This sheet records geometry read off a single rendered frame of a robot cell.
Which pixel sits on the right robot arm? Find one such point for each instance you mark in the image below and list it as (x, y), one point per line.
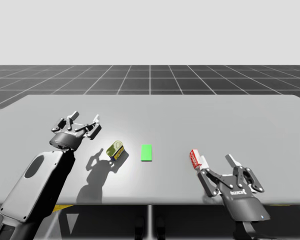
(247, 230)

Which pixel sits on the green and blue rectangular can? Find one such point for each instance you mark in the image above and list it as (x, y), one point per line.
(116, 150)

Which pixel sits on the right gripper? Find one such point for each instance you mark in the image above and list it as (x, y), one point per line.
(242, 202)

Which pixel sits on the red and white carton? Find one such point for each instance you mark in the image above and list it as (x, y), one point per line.
(194, 159)

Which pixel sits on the green pad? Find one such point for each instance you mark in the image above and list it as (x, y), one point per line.
(146, 152)

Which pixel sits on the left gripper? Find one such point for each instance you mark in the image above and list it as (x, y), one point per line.
(65, 139)

